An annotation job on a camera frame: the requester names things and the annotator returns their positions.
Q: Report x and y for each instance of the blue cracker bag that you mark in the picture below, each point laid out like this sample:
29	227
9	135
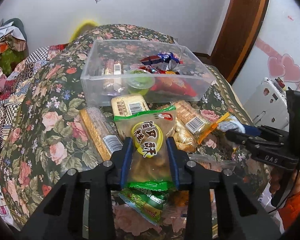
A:
164	61

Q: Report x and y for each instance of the green snack packet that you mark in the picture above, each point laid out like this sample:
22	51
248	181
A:
149	204

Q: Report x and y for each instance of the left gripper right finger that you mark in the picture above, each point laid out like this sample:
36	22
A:
239	214

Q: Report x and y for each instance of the yellow foam bed rail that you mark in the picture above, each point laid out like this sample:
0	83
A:
82	27

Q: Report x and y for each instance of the clear plastic storage bin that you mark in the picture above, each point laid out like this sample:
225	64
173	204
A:
130	52

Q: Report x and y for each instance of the red snack bag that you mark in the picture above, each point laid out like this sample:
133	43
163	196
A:
174	85

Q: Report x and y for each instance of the gold wrapped biscuit tube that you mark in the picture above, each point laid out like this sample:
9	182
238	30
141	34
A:
100	132

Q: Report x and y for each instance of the white orange snack packet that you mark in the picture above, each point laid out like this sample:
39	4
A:
226	123

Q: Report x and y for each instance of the green apple jelly cup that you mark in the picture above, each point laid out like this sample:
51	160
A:
140	81

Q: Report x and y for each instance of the brown wooden door frame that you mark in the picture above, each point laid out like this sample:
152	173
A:
239	31

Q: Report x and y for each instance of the orange biscuit pack barcode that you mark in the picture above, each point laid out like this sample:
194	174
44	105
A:
192	120

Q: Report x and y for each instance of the green-edged pastry bag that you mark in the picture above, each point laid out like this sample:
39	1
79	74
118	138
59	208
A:
149	130

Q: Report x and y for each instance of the white wardrobe with hearts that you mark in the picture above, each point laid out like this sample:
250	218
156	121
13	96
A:
278	36

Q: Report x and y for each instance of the floral bed cover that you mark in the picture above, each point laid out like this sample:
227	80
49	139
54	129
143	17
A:
47	136

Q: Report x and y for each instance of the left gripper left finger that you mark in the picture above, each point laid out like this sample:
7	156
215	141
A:
60	214

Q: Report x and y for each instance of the small dark snack bar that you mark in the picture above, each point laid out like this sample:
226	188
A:
113	68

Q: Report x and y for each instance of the cream wrapped cake pack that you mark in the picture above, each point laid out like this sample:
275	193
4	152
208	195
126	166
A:
128	105

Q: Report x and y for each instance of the pile of clothes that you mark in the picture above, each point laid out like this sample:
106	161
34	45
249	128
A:
13	44

